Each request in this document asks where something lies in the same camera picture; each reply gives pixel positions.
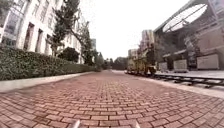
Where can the red brick path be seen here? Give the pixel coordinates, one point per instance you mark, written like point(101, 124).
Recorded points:
point(106, 100)

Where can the tall building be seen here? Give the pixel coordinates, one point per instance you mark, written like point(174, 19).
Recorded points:
point(146, 38)

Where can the round dark bush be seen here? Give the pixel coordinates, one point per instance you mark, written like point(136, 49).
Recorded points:
point(69, 54)

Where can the conifer tree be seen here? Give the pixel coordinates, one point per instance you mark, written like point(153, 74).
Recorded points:
point(68, 23)

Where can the robot's own part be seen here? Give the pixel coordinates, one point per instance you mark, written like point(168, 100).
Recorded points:
point(136, 125)
point(75, 124)

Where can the pale stone kerb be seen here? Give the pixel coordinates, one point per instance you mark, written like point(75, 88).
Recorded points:
point(33, 81)

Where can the green hedge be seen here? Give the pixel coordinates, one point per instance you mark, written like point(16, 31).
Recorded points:
point(30, 65)

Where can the large building with curved roof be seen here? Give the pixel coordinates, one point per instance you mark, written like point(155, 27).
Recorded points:
point(196, 36)

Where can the pale stone building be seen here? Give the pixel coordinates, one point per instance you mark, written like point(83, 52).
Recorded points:
point(30, 26)

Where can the rail track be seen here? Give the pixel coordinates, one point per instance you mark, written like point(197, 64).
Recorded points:
point(190, 80)

